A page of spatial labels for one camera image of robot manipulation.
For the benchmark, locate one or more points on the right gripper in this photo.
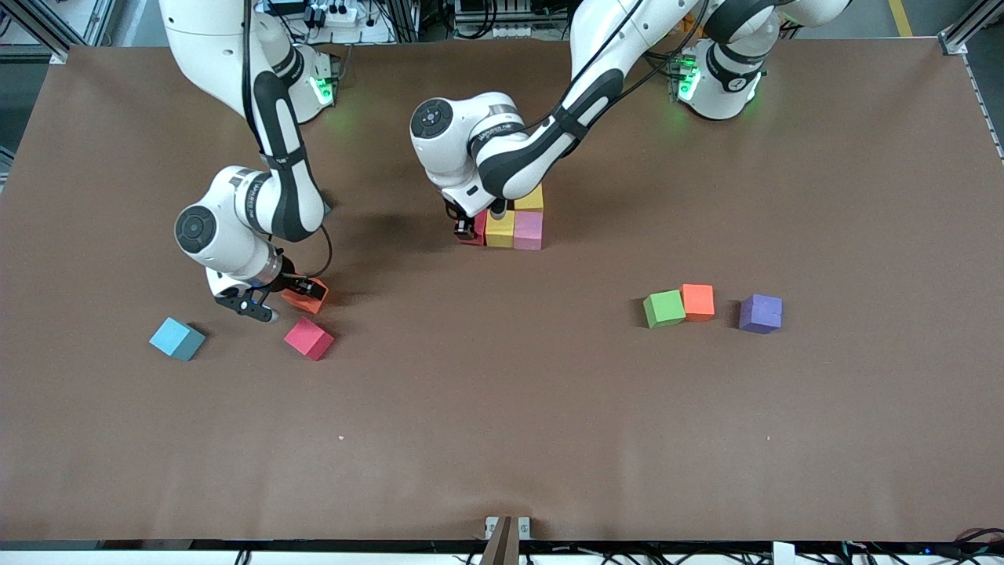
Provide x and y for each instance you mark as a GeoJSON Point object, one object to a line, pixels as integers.
{"type": "Point", "coordinates": [293, 282]}

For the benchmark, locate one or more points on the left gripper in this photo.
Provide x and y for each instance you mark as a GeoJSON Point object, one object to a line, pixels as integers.
{"type": "Point", "coordinates": [464, 225]}

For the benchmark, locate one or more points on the red foam cube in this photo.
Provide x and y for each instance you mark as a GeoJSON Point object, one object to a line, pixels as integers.
{"type": "Point", "coordinates": [308, 338]}
{"type": "Point", "coordinates": [481, 231]}

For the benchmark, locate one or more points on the orange foam cube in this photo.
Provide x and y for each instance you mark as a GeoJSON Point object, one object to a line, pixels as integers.
{"type": "Point", "coordinates": [314, 307]}
{"type": "Point", "coordinates": [700, 302]}

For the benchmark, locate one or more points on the yellow foam cube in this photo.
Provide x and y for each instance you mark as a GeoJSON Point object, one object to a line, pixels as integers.
{"type": "Point", "coordinates": [532, 200]}
{"type": "Point", "coordinates": [500, 230]}

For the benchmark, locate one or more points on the pink foam cube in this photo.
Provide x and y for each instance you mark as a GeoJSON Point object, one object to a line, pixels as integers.
{"type": "Point", "coordinates": [528, 231]}

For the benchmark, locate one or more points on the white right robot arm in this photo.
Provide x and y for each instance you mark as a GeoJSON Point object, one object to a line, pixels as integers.
{"type": "Point", "coordinates": [235, 212]}

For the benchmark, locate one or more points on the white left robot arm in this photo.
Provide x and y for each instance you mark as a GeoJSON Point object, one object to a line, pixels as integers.
{"type": "Point", "coordinates": [510, 157]}

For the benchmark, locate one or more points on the white power strip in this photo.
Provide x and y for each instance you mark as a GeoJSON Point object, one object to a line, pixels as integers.
{"type": "Point", "coordinates": [339, 14]}
{"type": "Point", "coordinates": [514, 31]}

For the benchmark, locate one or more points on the green foam cube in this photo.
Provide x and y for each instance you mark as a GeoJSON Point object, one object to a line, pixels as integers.
{"type": "Point", "coordinates": [664, 308]}

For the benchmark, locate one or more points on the purple foam cube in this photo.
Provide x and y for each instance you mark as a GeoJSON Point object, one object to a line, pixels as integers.
{"type": "Point", "coordinates": [760, 314]}

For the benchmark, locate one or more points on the metal bracket with brown post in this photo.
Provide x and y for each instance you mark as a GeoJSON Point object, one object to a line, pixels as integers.
{"type": "Point", "coordinates": [502, 541]}

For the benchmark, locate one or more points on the aluminium frame profile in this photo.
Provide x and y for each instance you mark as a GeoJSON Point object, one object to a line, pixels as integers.
{"type": "Point", "coordinates": [969, 27]}
{"type": "Point", "coordinates": [47, 35]}

